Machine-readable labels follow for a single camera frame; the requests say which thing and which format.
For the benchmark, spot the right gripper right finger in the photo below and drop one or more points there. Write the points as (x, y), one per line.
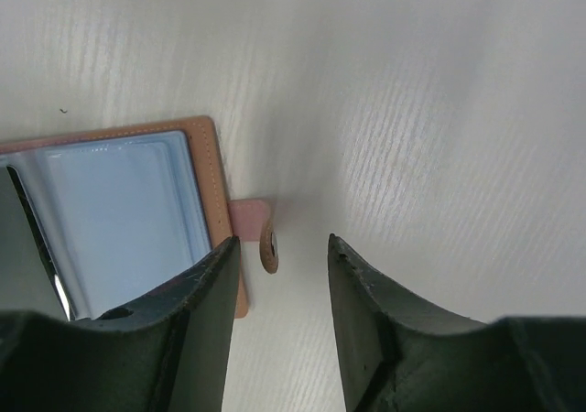
(399, 352)

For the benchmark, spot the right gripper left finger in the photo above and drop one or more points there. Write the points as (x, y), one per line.
(166, 350)

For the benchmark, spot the brown leather card holder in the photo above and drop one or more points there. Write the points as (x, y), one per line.
(92, 220)

